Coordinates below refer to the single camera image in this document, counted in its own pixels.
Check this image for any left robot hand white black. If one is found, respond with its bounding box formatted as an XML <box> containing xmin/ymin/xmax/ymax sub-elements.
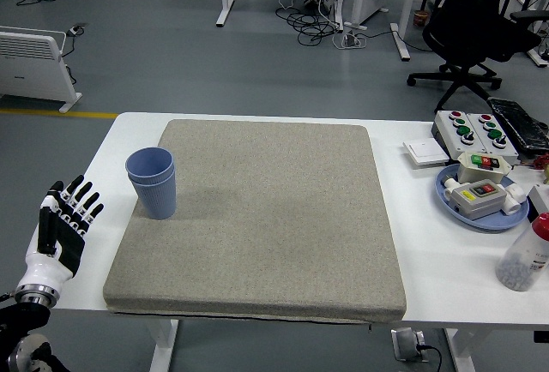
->
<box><xmin>19</xmin><ymin>174</ymin><xmax>106</xmax><ymax>291</ymax></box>

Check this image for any blue ribbed plastic cup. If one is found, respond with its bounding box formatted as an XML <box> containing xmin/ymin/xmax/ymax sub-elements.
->
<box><xmin>124</xmin><ymin>147</ymin><xmax>176</xmax><ymax>181</ymax></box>
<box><xmin>127</xmin><ymin>165</ymin><xmax>178</xmax><ymax>220</ymax></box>

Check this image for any white table leg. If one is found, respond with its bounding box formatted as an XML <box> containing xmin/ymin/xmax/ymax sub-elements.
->
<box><xmin>148</xmin><ymin>318</ymin><xmax>180</xmax><ymax>372</ymax></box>
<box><xmin>444</xmin><ymin>327</ymin><xmax>477</xmax><ymax>372</ymax></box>

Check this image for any grey-brown fabric mat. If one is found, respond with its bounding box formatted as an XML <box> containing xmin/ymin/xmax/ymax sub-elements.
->
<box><xmin>102</xmin><ymin>118</ymin><xmax>407</xmax><ymax>326</ymax></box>

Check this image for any white power strip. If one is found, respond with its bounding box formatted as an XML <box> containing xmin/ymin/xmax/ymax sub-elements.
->
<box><xmin>341</xmin><ymin>32</ymin><xmax>366</xmax><ymax>51</ymax></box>

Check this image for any white four-button control box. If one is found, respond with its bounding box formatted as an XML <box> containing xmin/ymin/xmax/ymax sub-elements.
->
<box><xmin>431</xmin><ymin>109</ymin><xmax>480</xmax><ymax>157</ymax></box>
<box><xmin>466</xmin><ymin>112</ymin><xmax>521</xmax><ymax>165</ymax></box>

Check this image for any blue round plate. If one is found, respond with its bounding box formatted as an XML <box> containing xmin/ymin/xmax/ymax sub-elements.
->
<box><xmin>435</xmin><ymin>163</ymin><xmax>531</xmax><ymax>231</ymax></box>

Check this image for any clear bottle with red cap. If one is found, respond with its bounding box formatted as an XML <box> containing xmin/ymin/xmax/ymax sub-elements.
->
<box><xmin>496</xmin><ymin>212</ymin><xmax>549</xmax><ymax>293</ymax></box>

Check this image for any black office chair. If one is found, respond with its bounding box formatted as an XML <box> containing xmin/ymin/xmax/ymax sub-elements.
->
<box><xmin>406</xmin><ymin>0</ymin><xmax>546</xmax><ymax>112</ymax></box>

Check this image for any black wrapped keyboard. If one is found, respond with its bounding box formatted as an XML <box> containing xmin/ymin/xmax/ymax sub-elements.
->
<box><xmin>486</xmin><ymin>96</ymin><xmax>549</xmax><ymax>153</ymax></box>

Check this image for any small white box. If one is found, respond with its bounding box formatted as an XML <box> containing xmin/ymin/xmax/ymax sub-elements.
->
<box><xmin>527</xmin><ymin>183</ymin><xmax>549</xmax><ymax>224</ymax></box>

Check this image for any white panel heater with handle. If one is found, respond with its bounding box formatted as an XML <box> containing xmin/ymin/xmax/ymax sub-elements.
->
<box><xmin>0</xmin><ymin>26</ymin><xmax>83</xmax><ymax>114</ymax></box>

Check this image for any black floor cable bundle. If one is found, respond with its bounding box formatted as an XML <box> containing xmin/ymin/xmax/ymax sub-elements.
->
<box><xmin>274</xmin><ymin>5</ymin><xmax>344</xmax><ymax>46</ymax></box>

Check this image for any white wall switch plate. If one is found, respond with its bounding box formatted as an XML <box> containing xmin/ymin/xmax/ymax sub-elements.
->
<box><xmin>402</xmin><ymin>137</ymin><xmax>450</xmax><ymax>168</ymax></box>

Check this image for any grey push-button switch box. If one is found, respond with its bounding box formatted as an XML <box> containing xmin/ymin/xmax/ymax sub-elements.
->
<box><xmin>443</xmin><ymin>177</ymin><xmax>528</xmax><ymax>221</ymax></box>

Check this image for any white three-button switch box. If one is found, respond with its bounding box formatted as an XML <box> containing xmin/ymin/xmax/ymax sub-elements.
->
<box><xmin>455</xmin><ymin>152</ymin><xmax>514</xmax><ymax>185</ymax></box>

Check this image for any red yellow wire bundle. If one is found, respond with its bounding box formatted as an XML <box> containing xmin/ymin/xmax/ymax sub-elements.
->
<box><xmin>521</xmin><ymin>153</ymin><xmax>549</xmax><ymax>184</ymax></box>

